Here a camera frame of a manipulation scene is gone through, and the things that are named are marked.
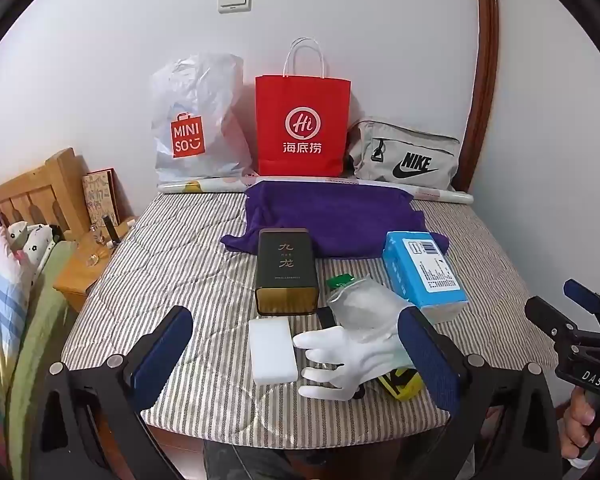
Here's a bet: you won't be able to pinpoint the blue tissue box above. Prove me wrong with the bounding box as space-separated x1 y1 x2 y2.
383 231 469 325

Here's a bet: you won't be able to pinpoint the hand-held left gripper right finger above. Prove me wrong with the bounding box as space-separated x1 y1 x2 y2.
397 305 563 480

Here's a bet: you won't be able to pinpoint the rolled printed paper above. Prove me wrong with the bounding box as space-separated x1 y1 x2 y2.
157 175 475 206

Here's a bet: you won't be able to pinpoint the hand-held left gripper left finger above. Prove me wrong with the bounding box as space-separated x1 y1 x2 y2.
30 305 196 480

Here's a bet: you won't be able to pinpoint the wooden nightstand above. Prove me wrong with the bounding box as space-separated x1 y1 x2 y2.
54 217 138 313

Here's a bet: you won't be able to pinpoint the dark tea tin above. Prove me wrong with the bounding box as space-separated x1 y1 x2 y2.
254 228 317 317

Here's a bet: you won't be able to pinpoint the pale rectangular sponge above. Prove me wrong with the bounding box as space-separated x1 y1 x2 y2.
248 316 299 385

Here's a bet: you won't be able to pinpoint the wooden headboard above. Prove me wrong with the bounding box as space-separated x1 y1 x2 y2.
0 148 88 231

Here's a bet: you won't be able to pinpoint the white glove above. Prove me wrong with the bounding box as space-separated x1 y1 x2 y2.
292 326 416 401

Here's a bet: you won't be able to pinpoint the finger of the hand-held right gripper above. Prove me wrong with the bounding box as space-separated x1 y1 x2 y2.
562 279 600 332
524 296 583 347

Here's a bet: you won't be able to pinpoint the person's right hand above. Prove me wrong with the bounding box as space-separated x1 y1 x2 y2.
562 387 600 463

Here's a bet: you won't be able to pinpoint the red paper shopping bag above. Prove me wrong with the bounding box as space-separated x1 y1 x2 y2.
255 37 352 177

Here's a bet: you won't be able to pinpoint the spotted plush toy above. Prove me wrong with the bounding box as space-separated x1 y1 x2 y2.
7 222 61 266

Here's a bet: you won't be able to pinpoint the white plastic shopping bag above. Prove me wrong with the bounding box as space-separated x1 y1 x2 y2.
151 52 253 184

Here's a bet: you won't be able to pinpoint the purple cloth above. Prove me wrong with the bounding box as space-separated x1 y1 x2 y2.
220 181 450 261

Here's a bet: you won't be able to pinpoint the brown patterned book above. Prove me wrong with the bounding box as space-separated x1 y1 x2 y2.
82 169 118 228

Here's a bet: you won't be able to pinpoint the yellow black glove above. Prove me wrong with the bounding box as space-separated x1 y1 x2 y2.
380 367 423 401

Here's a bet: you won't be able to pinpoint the translucent drawstring pouch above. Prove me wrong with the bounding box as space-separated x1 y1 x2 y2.
326 276 413 343

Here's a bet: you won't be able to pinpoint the grey waist bag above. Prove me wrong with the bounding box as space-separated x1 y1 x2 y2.
349 121 461 192

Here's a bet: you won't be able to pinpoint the person's dark trousers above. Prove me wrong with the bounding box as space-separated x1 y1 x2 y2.
202 437 416 480

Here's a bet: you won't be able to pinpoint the brown wooden door frame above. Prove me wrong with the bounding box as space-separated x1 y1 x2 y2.
455 0 501 196

